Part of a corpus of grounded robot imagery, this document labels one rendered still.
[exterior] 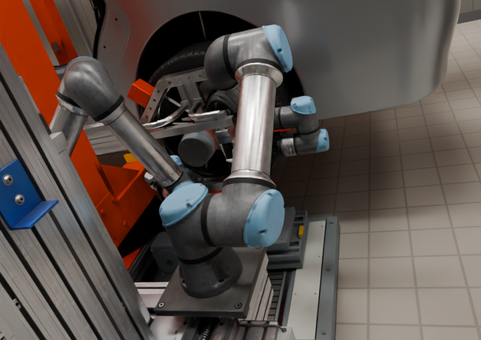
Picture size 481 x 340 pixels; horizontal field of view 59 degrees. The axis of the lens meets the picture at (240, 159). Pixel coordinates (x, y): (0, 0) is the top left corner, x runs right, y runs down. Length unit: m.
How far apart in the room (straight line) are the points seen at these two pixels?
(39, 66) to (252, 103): 0.96
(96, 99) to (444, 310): 1.55
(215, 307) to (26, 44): 1.15
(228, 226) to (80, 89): 0.52
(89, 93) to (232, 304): 0.61
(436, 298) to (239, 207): 1.32
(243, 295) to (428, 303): 1.17
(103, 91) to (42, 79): 0.62
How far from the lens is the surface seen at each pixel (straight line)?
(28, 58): 1.68
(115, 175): 1.96
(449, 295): 2.04
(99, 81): 1.12
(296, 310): 1.93
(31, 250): 0.78
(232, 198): 0.86
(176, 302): 1.03
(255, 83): 0.98
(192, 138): 1.61
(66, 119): 1.26
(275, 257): 2.07
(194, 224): 0.89
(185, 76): 1.68
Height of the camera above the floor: 1.47
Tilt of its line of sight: 25 degrees down
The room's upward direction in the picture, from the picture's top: 17 degrees counter-clockwise
